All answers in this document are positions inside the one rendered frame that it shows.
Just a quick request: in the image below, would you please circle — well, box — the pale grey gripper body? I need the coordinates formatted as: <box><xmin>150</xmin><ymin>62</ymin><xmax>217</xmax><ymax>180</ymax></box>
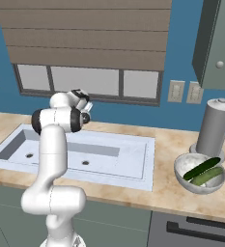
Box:
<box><xmin>80</xmin><ymin>100</ymin><xmax>94</xmax><ymax>114</ymax></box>

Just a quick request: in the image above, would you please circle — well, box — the white kitchen sink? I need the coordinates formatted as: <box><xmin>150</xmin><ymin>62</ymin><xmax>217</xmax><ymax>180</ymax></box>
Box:
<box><xmin>0</xmin><ymin>123</ymin><xmax>156</xmax><ymax>193</ymax></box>

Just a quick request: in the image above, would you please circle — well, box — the grey metal bowl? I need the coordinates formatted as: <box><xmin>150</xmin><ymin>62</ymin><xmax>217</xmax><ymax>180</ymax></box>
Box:
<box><xmin>173</xmin><ymin>151</ymin><xmax>225</xmax><ymax>196</ymax></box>

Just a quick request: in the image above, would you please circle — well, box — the grey framed window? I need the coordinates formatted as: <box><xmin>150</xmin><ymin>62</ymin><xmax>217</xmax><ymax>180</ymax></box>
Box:
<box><xmin>13</xmin><ymin>63</ymin><xmax>163</xmax><ymax>107</ymax></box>

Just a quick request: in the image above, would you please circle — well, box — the brown slatted window blind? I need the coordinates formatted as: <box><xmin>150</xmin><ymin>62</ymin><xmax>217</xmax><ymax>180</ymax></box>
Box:
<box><xmin>0</xmin><ymin>0</ymin><xmax>174</xmax><ymax>72</ymax></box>

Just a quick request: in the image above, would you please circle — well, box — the grey-green base cupboard run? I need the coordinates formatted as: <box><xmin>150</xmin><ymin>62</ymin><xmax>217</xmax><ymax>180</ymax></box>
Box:
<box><xmin>0</xmin><ymin>182</ymin><xmax>153</xmax><ymax>247</ymax></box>

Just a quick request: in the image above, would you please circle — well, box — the grey cylinder on round stand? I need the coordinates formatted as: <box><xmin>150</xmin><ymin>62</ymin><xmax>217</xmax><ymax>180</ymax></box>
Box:
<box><xmin>188</xmin><ymin>97</ymin><xmax>225</xmax><ymax>164</ymax></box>

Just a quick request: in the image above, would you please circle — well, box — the dark green cucumber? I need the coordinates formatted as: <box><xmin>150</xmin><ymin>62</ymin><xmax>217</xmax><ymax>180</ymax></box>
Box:
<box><xmin>183</xmin><ymin>156</ymin><xmax>222</xmax><ymax>181</ymax></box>

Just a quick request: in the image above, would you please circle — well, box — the light green cucumber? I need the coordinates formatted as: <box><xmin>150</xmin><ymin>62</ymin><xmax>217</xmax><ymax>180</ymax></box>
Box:
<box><xmin>189</xmin><ymin>166</ymin><xmax>225</xmax><ymax>187</ymax></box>

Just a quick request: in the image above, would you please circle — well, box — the grey dishwasher front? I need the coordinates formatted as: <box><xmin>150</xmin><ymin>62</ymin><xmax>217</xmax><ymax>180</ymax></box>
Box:
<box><xmin>148</xmin><ymin>209</ymin><xmax>225</xmax><ymax>247</ymax></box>

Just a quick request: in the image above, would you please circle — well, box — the black dishwasher control strip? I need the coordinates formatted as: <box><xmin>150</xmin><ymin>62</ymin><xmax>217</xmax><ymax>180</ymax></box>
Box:
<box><xmin>185</xmin><ymin>216</ymin><xmax>225</xmax><ymax>232</ymax></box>

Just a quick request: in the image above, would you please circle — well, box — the beige wall socket plate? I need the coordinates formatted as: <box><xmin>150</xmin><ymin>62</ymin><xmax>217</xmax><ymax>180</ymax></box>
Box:
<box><xmin>185</xmin><ymin>80</ymin><xmax>205</xmax><ymax>105</ymax></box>
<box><xmin>167</xmin><ymin>79</ymin><xmax>186</xmax><ymax>104</ymax></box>

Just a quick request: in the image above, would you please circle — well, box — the grey-green wall cupboard door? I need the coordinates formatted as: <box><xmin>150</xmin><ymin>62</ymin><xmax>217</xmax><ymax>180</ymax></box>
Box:
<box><xmin>191</xmin><ymin>0</ymin><xmax>225</xmax><ymax>92</ymax></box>

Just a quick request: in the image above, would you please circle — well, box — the black dishwasher handle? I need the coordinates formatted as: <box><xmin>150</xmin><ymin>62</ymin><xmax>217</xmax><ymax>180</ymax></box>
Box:
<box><xmin>165</xmin><ymin>221</ymin><xmax>225</xmax><ymax>245</ymax></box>

